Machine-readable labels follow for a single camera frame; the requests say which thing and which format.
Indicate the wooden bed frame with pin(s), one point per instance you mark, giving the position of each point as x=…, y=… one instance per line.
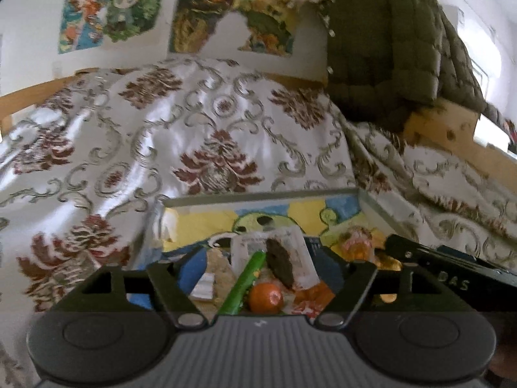
x=446, y=126

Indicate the white labelled snack packet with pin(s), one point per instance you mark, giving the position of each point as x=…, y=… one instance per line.
x=287, y=256

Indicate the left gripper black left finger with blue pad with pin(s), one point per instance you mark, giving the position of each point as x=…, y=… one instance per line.
x=175, y=304

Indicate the yellow green landscape poster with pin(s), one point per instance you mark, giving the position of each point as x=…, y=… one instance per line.
x=256, y=26

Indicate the gold foil snack packet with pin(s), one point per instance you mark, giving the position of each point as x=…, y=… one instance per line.
x=387, y=263

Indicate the green stick snack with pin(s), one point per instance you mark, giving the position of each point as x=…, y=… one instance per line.
x=246, y=279

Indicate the olive quilted jacket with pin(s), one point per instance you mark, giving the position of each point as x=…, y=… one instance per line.
x=387, y=59

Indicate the beige cracker packet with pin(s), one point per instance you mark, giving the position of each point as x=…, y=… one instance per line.
x=215, y=284

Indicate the anime character poster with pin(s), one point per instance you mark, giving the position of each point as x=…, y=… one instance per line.
x=87, y=24

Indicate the orange snack packet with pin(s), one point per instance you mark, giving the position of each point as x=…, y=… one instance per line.
x=357, y=243

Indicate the grey metal tray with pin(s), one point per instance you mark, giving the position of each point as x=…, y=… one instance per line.
x=179, y=230

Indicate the white air conditioner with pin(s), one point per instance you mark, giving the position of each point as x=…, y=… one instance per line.
x=470, y=31

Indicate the orange tangerine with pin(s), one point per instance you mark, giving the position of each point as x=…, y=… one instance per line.
x=265, y=298

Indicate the white floral bedspread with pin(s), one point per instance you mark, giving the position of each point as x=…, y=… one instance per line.
x=81, y=174

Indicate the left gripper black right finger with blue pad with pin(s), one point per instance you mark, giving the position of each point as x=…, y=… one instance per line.
x=349, y=281

